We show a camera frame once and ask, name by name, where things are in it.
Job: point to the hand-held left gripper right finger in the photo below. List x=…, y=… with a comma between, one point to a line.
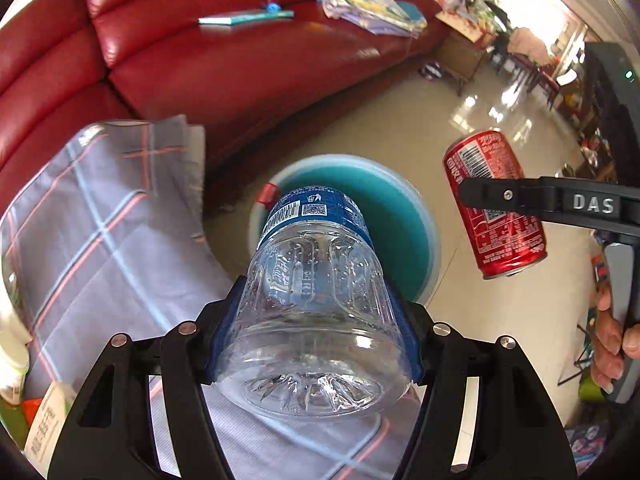
x=409, y=345

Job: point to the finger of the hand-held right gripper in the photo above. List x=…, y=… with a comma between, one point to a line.
x=525, y=197

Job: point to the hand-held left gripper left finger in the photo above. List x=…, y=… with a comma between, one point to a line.
x=216, y=355

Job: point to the red soda can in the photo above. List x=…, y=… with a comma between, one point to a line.
x=480, y=155

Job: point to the clear plastic bottle blue label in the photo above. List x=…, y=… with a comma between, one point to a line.
x=310, y=310

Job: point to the teal round bin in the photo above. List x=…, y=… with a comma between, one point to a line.
x=400, y=230

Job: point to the person's right hand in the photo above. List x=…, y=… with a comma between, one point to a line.
x=607, y=345

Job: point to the dark dining chairs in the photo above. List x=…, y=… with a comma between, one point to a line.
x=530, y=65

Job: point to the wooden side table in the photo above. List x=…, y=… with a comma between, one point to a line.
x=465, y=45

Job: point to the grey plaid cloth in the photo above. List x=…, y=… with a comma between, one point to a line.
x=100, y=240

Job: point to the white printed paper box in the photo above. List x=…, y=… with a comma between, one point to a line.
x=47, y=425

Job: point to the green plastic object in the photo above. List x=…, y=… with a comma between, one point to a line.
x=591, y=390

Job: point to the colourful printed packet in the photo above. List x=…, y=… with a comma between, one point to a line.
x=587, y=447

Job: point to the white plastic container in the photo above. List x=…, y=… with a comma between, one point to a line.
x=10, y=340

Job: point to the red leather sofa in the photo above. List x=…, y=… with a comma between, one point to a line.
x=200, y=75

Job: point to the small blue clip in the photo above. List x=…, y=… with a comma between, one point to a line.
x=272, y=7

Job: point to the thin teal book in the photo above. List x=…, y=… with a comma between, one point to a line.
x=240, y=17

